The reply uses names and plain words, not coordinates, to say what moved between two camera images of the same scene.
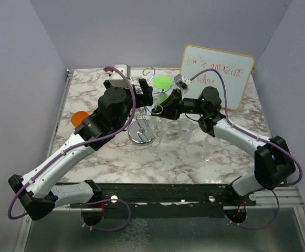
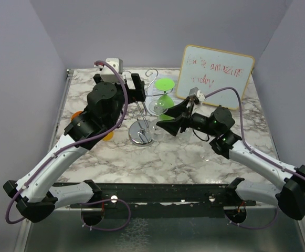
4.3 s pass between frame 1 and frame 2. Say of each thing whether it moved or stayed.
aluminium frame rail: stayed
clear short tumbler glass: stayed
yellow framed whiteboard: stayed
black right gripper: moved
